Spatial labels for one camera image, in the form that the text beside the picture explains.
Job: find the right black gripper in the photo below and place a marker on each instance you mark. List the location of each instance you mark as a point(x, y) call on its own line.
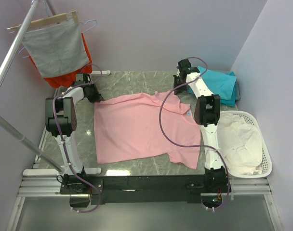
point(183, 88)

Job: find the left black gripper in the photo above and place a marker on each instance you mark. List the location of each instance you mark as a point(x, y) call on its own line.
point(97, 96)

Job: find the pink t shirt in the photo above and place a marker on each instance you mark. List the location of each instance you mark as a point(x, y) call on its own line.
point(140, 125)

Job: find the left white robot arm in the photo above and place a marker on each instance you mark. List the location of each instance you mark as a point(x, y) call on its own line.
point(61, 122)

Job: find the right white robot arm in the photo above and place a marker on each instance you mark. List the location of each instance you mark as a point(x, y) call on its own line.
point(207, 109)

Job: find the folded teal t shirt stack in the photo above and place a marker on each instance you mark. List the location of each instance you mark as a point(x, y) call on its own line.
point(223, 84)

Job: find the orange hanging garment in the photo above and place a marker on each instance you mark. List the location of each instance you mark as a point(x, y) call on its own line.
point(67, 79)

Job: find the grey hanging cloth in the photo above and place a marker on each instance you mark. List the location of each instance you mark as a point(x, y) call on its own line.
point(56, 50)

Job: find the wooden clip hanger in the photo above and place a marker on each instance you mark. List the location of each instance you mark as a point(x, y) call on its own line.
point(53, 20)

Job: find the white garment in basket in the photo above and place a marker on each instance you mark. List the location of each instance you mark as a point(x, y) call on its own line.
point(240, 145)

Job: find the metal clothes rack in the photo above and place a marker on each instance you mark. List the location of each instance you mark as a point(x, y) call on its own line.
point(9, 62)

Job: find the black base beam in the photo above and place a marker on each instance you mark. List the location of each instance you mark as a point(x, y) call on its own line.
point(139, 189)

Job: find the white laundry basket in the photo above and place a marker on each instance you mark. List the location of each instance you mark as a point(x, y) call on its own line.
point(266, 162)

